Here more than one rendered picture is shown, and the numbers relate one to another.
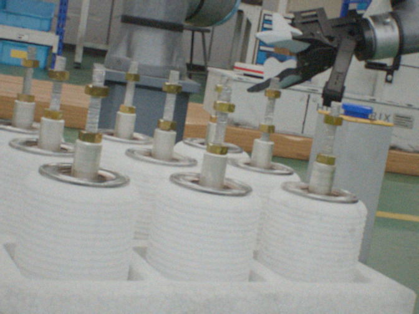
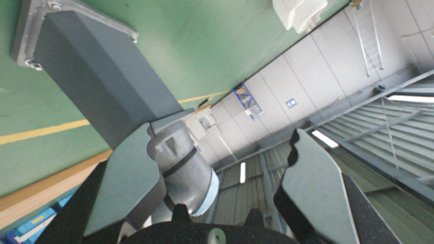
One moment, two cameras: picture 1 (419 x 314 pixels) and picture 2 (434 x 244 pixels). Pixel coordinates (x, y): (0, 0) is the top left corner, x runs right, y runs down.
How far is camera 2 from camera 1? 1.25 m
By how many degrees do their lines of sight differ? 81
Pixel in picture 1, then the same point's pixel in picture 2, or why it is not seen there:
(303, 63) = (213, 227)
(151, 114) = (158, 99)
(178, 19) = (185, 168)
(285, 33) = (330, 170)
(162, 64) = (177, 132)
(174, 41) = (175, 155)
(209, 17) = not seen: hidden behind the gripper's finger
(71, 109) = (43, 188)
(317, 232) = not seen: outside the picture
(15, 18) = not seen: hidden behind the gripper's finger
